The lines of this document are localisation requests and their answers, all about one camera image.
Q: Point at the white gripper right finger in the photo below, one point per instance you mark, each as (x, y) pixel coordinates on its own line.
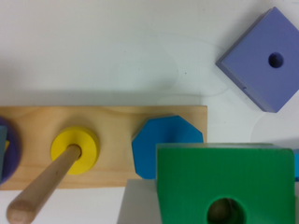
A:
(296, 213)

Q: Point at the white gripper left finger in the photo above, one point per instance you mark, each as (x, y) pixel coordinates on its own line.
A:
(140, 204)

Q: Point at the green square block with hole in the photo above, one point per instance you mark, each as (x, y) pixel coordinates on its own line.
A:
(258, 178)

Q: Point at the light blue square block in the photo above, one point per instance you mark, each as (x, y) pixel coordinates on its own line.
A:
(296, 164)

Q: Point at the blue octagon block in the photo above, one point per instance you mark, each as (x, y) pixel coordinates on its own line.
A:
(161, 130)

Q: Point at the purple square block with hole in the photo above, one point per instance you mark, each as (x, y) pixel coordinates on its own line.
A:
(264, 61)

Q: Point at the small yellow block under blue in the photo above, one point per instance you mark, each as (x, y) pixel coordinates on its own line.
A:
(7, 145)

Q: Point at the wooden peg base board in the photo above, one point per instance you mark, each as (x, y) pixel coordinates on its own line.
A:
(115, 127)

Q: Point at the middle wooden peg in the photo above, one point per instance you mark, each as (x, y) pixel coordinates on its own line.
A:
(26, 206)

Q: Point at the yellow ring block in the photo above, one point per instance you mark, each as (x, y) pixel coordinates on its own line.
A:
(85, 139)

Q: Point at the purple ring block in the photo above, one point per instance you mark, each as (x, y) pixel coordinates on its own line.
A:
(9, 161)

